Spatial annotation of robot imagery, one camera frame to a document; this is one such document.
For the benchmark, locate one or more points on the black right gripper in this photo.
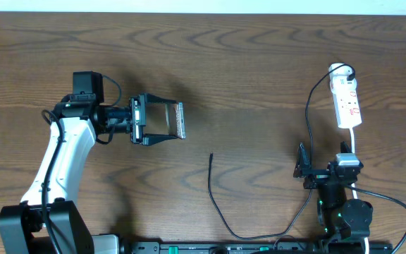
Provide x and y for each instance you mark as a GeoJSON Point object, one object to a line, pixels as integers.
{"type": "Point", "coordinates": [302, 168]}

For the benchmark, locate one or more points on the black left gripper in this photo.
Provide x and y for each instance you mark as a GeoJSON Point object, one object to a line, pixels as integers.
{"type": "Point", "coordinates": [136, 118]}

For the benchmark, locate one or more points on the smartphone with brown screen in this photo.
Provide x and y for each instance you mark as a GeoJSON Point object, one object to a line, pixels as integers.
{"type": "Point", "coordinates": [175, 120]}

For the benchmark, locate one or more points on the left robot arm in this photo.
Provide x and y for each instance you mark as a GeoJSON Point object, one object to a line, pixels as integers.
{"type": "Point", "coordinates": [47, 220]}

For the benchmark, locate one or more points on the white power strip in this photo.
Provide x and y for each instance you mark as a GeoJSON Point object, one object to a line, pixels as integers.
{"type": "Point", "coordinates": [345, 102]}

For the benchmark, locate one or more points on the white usb wall charger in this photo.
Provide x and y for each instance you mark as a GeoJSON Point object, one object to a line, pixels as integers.
{"type": "Point", "coordinates": [341, 69]}

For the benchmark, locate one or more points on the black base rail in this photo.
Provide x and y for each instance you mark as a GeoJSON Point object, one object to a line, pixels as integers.
{"type": "Point", "coordinates": [245, 247]}

